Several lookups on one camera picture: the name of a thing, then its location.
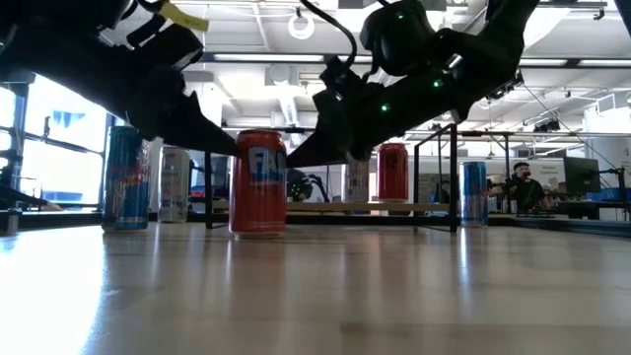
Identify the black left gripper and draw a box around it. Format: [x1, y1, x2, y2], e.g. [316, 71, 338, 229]
[105, 63, 241, 157]

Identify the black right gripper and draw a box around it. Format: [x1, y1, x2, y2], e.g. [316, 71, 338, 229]
[287, 68, 464, 169]

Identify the red soda can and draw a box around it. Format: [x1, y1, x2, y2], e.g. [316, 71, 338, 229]
[377, 142, 410, 203]

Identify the orange Fanta soda can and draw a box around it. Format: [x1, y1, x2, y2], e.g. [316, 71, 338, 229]
[228, 128, 289, 241]

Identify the blue silver energy drink can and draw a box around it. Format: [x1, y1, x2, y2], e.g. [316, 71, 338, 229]
[458, 161, 490, 229]
[101, 125, 152, 234]

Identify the yellow tag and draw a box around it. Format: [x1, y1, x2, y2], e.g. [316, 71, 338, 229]
[157, 1, 211, 34]

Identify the person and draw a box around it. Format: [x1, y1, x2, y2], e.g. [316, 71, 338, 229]
[510, 161, 552, 211]

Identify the black computer monitor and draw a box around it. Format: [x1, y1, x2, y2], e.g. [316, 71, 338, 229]
[563, 156, 602, 195]

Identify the blue storage bin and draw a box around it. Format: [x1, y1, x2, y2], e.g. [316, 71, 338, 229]
[585, 187, 615, 203]

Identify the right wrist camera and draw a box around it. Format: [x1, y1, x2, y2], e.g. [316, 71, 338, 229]
[317, 55, 369, 95]

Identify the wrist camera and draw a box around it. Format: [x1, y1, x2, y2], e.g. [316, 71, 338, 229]
[147, 22, 206, 70]
[317, 55, 369, 95]

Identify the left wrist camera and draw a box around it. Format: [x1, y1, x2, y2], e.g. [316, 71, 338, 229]
[147, 22, 206, 70]

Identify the overhead rail with light strips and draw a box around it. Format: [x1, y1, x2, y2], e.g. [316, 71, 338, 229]
[196, 51, 631, 69]

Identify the white coiled cable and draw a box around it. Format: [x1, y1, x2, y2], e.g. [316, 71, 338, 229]
[287, 6, 316, 41]

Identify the black aluminium table frame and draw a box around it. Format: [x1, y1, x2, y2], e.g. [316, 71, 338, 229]
[0, 209, 617, 239]

